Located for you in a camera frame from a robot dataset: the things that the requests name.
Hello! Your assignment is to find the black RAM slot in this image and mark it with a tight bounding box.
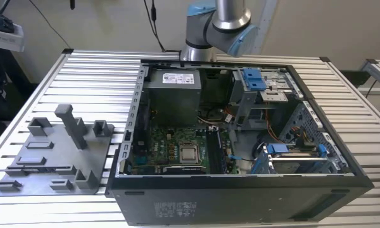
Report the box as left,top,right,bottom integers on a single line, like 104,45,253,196
205,130,213,174

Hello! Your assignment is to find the RAM stick blue edge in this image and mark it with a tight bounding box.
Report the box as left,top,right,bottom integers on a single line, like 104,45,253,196
214,129,229,174

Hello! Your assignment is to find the grey plastic parts rack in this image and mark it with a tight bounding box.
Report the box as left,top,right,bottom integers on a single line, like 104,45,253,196
0,104,116,197

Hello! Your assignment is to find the black case fan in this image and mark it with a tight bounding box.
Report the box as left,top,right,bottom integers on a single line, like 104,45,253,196
133,94,152,154

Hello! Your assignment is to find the grey power supply unit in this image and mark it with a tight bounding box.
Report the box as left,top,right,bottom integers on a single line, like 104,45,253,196
142,68,204,127

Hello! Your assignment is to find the green motherboard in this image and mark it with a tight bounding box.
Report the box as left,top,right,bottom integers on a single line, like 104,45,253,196
128,127,240,176

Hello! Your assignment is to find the metal CPU socket cover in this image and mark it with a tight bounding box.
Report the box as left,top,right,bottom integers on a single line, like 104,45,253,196
177,142,201,166

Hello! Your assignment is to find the silver CPU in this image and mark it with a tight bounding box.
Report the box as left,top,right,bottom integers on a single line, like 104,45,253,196
181,148,198,164

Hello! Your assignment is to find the black graphics card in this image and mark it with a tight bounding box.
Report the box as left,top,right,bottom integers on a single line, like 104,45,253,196
156,165,210,176

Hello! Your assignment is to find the grey metal drive cage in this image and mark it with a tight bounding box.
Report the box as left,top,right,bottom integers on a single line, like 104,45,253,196
226,67,304,131

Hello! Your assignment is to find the blue plastic drive carrier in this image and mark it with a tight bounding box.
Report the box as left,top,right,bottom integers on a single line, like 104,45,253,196
241,67,266,93

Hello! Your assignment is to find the black PC case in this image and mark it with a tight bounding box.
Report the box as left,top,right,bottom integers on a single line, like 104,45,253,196
104,58,374,226

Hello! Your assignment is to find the blue disk carrier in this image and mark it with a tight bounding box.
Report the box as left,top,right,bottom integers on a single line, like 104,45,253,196
252,143,329,175

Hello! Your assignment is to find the silver hard disk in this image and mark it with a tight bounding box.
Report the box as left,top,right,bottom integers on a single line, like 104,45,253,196
270,153,332,175

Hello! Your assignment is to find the black chair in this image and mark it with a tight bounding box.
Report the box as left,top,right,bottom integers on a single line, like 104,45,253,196
338,69,372,90

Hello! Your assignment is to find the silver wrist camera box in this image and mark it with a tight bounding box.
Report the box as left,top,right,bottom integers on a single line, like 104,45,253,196
0,13,25,52

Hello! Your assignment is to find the thin black wall wire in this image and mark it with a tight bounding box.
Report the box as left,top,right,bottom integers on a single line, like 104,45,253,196
27,0,69,50

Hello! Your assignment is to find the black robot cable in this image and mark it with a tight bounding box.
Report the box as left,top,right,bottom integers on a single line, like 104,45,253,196
141,0,166,52

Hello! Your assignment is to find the multicoloured power wire bundle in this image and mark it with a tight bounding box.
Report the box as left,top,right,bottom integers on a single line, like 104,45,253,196
196,105,237,125

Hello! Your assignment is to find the blue-tipped black cable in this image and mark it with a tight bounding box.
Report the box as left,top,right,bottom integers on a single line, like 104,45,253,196
228,153,260,163

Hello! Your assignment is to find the thick black cable loop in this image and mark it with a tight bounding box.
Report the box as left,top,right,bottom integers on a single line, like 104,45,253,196
252,132,274,155

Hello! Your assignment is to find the orange data wire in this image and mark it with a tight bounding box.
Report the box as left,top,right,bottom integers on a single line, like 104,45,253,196
262,108,276,143

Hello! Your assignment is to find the brown hanging wire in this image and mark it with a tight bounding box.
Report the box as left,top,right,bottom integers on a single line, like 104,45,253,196
366,80,377,97

